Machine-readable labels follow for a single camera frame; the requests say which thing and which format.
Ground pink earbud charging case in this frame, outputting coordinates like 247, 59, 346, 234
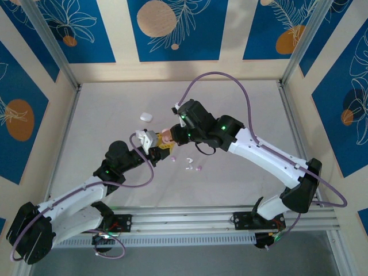
160, 128, 174, 144

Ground black base electronics box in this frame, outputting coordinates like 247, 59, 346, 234
91, 232, 116, 254
254, 232, 284, 250

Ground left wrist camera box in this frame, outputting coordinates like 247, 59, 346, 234
135, 129, 160, 155

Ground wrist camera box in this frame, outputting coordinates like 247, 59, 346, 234
135, 129, 160, 155
171, 103, 186, 127

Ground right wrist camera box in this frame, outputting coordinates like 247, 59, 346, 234
171, 103, 186, 127

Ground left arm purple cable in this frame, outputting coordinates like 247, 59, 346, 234
10, 132, 155, 262

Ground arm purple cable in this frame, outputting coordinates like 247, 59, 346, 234
178, 71, 348, 251
10, 132, 155, 262

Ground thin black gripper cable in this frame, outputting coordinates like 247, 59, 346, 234
194, 142, 218, 156

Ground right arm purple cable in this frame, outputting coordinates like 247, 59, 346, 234
178, 71, 348, 251

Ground aluminium table side rail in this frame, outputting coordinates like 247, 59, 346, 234
276, 80, 324, 208
43, 86, 83, 205

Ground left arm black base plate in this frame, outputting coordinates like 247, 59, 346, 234
97, 214, 133, 233

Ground aluminium mounting rail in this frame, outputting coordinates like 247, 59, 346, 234
24, 204, 343, 237

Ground grey slotted cable duct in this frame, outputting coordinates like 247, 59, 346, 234
54, 232, 257, 248

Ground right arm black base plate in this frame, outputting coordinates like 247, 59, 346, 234
229, 211, 286, 231

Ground aluminium frame post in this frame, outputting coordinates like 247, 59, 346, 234
20, 0, 82, 90
279, 0, 337, 86

